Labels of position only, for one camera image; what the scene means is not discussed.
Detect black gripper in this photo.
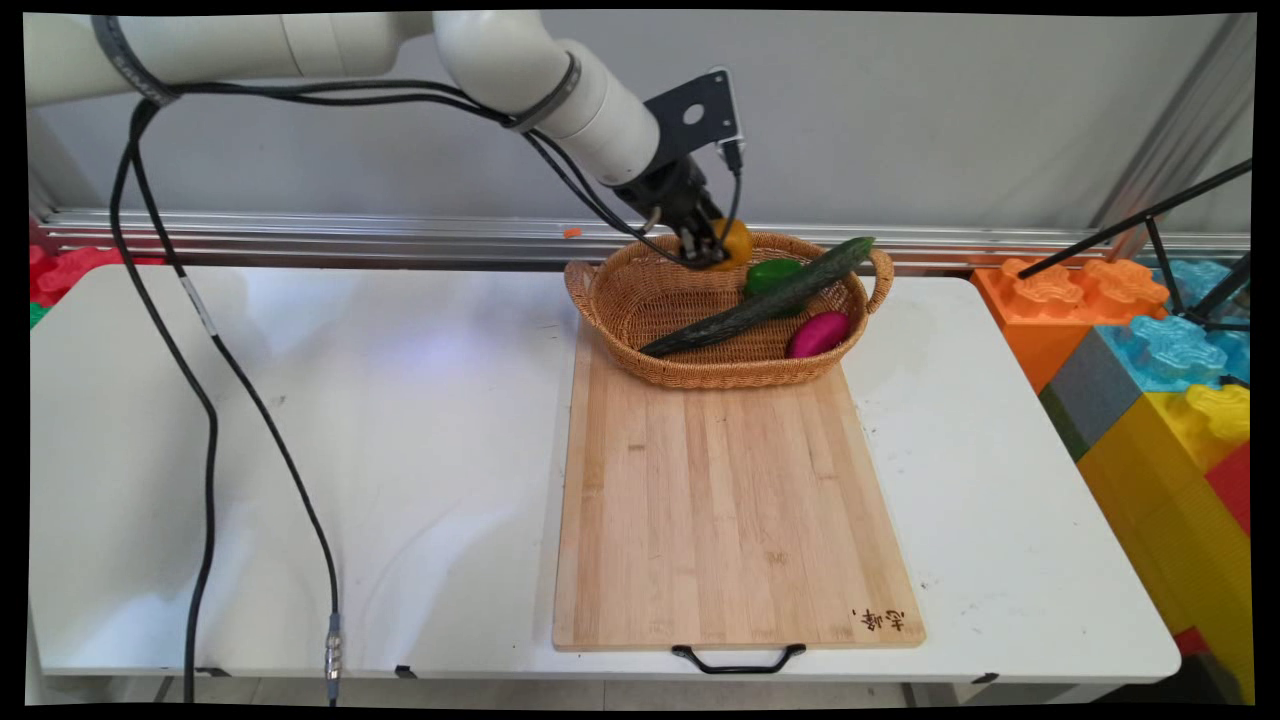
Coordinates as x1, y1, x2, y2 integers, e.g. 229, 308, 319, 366
611, 151, 731, 270

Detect yellow toy pepper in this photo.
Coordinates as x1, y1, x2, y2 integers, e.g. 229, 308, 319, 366
711, 219, 756, 272

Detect green toy pepper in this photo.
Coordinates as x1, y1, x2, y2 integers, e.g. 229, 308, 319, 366
743, 258, 809, 301

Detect dark green toy cucumber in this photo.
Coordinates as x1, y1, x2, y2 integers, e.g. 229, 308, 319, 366
640, 237, 877, 358

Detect woven wicker basket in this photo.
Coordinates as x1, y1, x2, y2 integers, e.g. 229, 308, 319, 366
565, 232, 896, 391

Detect magenta toy sweet potato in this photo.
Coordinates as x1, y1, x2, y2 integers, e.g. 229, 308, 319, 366
787, 311, 852, 360

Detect orange giant building block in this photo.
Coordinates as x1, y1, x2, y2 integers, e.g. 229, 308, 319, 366
972, 257, 1171, 394

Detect grey giant building block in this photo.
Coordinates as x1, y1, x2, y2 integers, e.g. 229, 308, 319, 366
1039, 327, 1147, 462

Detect black tripod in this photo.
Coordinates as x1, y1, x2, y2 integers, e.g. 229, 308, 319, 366
1017, 160, 1253, 334

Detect blue giant building block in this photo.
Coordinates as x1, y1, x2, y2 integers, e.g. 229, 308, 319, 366
1095, 259, 1252, 394

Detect yellow giant building block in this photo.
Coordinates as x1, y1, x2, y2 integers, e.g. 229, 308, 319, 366
1077, 384, 1254, 703

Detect red giant building block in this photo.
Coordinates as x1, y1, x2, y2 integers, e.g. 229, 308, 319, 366
1204, 444, 1252, 538

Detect red foam blocks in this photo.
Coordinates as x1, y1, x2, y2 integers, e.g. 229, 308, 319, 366
29, 243, 167, 308

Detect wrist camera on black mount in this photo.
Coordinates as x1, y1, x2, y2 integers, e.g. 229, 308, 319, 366
644, 67, 744, 173

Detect black velcro strap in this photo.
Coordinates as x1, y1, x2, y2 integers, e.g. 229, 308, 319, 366
91, 14, 183, 108
503, 52, 583, 133

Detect bamboo cutting board with handle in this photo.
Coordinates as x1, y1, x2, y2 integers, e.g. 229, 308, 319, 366
552, 320, 927, 676

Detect aluminium rail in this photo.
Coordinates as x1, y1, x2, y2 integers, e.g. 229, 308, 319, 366
38, 208, 1251, 273

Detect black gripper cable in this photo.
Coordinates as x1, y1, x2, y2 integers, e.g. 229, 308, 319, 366
170, 78, 746, 269

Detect thin black cable with connector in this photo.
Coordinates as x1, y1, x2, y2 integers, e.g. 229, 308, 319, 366
128, 100, 344, 705

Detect aluminium frame post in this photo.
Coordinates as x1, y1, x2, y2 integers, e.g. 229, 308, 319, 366
1090, 14, 1257, 261

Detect thick black cable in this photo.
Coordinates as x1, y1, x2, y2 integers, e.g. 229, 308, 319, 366
108, 98, 220, 705

